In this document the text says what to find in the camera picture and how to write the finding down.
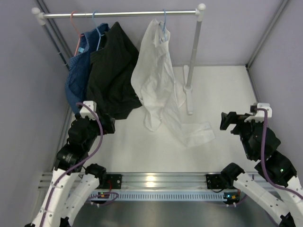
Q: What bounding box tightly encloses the slotted cable duct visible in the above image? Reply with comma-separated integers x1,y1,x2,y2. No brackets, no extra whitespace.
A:
86,191,230,202

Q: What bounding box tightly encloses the pink wire hanger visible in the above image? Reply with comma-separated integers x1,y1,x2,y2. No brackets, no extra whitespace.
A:
70,10,82,56

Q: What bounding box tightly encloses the blue checked shirt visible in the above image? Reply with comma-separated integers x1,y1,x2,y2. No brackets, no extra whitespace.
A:
65,23,109,114

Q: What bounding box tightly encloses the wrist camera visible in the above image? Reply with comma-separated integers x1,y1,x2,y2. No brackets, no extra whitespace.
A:
244,103,273,122
76,101,97,121

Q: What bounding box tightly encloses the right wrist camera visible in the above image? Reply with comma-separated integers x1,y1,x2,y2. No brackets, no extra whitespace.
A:
244,103,273,122

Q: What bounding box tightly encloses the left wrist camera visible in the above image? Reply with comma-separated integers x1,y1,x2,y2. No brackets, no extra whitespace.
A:
76,101,97,121

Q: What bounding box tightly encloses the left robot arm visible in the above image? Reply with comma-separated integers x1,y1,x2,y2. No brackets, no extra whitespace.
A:
28,115,107,227

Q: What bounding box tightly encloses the blue hanger under black shirt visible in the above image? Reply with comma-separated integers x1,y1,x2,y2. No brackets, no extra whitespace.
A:
92,10,103,51

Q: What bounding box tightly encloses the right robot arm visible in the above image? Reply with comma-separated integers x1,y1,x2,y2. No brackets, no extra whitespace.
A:
220,106,303,227

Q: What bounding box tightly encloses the aluminium mounting rail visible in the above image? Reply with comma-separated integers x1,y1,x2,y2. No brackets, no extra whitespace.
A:
37,172,275,191

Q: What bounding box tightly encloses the metal clothes rack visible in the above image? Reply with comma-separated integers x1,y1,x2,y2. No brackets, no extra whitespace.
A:
31,3,206,115

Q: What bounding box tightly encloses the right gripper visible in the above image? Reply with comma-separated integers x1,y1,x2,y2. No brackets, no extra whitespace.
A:
220,112,263,160

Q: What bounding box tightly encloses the light blue wire hanger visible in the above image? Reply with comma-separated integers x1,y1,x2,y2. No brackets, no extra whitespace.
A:
159,9,167,43

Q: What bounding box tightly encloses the white shirt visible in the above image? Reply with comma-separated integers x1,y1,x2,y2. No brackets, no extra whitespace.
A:
131,19,215,148

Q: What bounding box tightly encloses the black striped shirt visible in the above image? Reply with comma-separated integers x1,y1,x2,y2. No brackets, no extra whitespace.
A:
86,22,142,120

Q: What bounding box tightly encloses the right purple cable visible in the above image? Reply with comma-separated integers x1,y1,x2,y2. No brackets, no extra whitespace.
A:
257,107,303,190

